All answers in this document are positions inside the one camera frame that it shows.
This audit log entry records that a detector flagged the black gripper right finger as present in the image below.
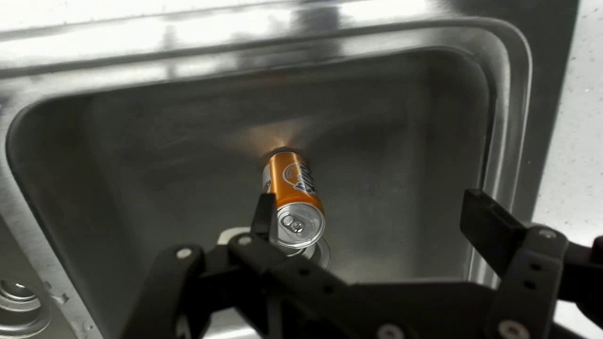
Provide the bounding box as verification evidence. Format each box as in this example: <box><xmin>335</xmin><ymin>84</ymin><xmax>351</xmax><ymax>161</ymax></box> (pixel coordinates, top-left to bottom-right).
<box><xmin>459</xmin><ymin>186</ymin><xmax>603</xmax><ymax>339</ymax></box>

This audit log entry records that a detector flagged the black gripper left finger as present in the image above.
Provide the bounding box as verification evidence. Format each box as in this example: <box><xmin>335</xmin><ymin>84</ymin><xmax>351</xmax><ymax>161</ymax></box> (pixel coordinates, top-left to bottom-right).
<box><xmin>120</xmin><ymin>192</ymin><xmax>355</xmax><ymax>339</ymax></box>

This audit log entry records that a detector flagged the stainless steel double sink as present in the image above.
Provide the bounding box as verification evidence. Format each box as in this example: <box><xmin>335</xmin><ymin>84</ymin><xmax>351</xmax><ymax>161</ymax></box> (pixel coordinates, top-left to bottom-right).
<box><xmin>0</xmin><ymin>0</ymin><xmax>534</xmax><ymax>339</ymax></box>

